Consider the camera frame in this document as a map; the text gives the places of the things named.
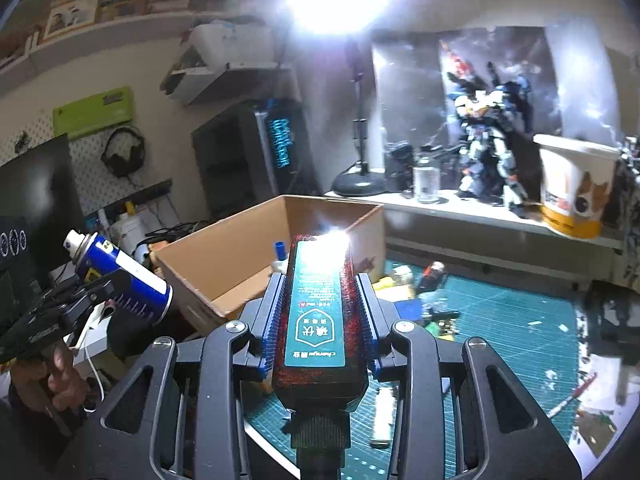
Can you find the McDonald's paper bucket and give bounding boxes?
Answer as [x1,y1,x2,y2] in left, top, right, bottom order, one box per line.
[534,133,620,240]

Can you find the blue WD-40 spray can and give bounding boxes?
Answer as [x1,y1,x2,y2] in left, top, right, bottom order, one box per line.
[63,230,174,325]

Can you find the cardboard box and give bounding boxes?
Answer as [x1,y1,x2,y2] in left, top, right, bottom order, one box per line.
[155,195,386,335]

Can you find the black computer tower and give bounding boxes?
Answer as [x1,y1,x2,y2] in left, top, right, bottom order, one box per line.
[192,99,320,220]

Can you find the white bottle blue cap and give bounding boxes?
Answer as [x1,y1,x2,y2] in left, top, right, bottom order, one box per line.
[271,240,288,274]

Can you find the white robot model figure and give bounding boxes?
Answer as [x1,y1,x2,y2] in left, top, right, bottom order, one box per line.
[447,61,533,216]

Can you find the black orange flashlight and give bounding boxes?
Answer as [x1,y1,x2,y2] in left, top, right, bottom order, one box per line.
[416,261,447,294]

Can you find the white desk shelf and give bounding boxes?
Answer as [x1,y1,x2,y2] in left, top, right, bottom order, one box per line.
[322,188,626,286]

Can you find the green box on wall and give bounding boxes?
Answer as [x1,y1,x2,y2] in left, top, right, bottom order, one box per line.
[52,87,134,140]

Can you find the clear glass bottle black cap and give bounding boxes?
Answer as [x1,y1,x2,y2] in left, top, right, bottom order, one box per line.
[413,155,440,204]

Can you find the black headphones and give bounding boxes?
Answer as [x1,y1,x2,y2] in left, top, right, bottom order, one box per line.
[100,124,148,180]

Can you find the white printer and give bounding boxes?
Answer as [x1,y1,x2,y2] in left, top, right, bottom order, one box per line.
[160,21,293,106]

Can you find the amber bottle teal label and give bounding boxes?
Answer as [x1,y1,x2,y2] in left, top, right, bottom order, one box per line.
[272,230,369,479]

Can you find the green cutting mat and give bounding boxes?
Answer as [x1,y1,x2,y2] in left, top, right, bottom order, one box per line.
[244,274,579,479]

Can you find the person's left hand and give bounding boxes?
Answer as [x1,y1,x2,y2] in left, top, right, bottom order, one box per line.
[10,342,89,413]

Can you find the black monitor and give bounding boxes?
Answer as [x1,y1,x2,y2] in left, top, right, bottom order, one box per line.
[1,136,85,332]

